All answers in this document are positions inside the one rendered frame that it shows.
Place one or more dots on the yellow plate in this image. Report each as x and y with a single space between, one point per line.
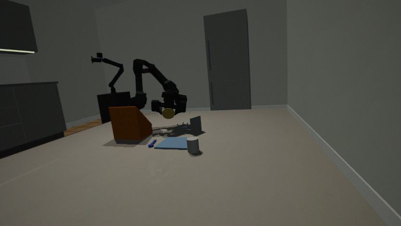
168 113

